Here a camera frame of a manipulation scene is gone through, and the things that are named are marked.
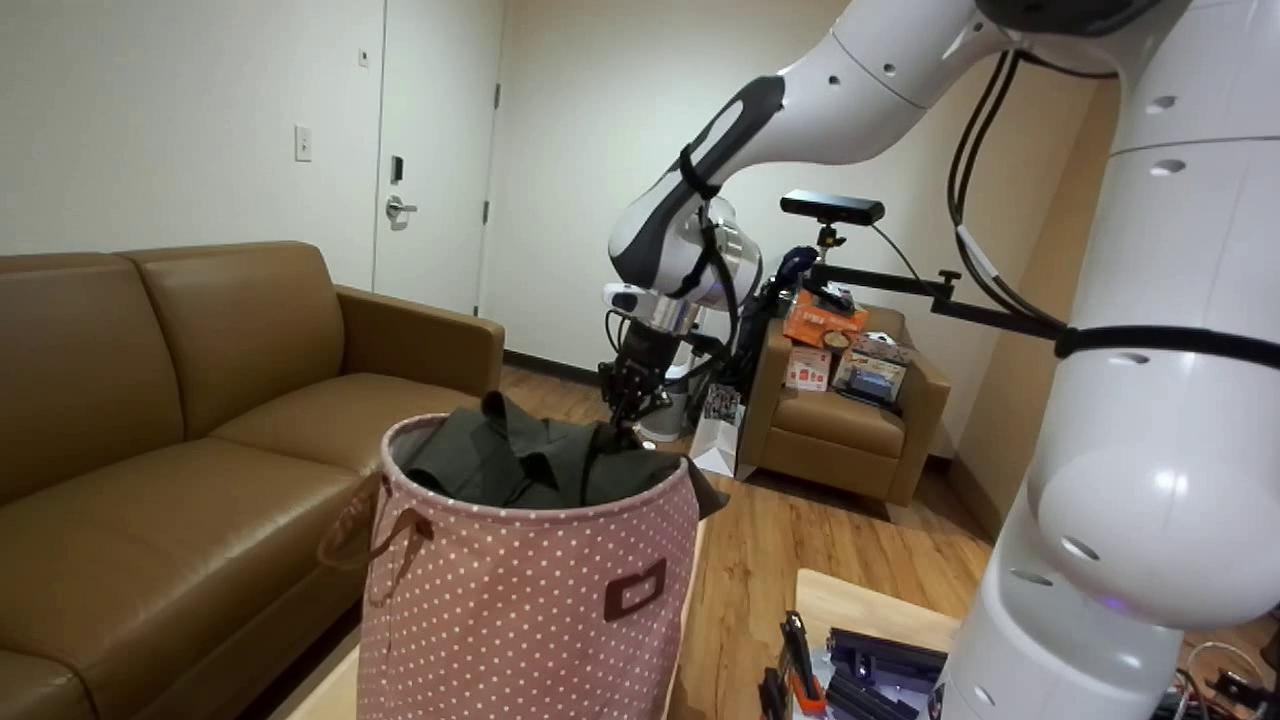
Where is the orange packet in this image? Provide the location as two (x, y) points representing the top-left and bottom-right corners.
(778, 294), (877, 355)

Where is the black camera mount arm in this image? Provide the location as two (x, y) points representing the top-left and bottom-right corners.
(795, 222), (1077, 346)

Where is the dark purple box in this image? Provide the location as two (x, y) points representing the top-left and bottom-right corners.
(822, 627), (953, 720)

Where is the small white red box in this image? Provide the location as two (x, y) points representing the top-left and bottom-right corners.
(778, 346), (836, 401)

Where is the dark green cloth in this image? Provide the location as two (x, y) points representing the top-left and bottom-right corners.
(394, 388), (730, 520)

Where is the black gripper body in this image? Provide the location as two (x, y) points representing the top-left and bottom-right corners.
(602, 302), (702, 394)

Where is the brown leather sofa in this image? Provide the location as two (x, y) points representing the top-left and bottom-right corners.
(0, 235), (509, 720)

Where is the pink polka dot laundry basket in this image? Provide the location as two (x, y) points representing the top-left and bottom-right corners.
(316, 407), (713, 720)

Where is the white plastic bag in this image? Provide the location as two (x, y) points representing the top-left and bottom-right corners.
(687, 381), (746, 480)

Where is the brown leather armchair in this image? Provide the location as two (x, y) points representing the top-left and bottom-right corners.
(734, 310), (954, 510)

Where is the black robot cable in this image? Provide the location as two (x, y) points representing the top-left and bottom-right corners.
(672, 48), (1280, 373)

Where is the black stereo camera bar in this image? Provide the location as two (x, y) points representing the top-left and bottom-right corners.
(777, 187), (886, 228)

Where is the dark printed box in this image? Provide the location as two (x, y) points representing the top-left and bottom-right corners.
(832, 348), (911, 411)

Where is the black orange clamp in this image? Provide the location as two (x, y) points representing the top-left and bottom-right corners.
(754, 608), (832, 720)

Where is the white door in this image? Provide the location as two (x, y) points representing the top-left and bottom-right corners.
(373, 0), (509, 320)

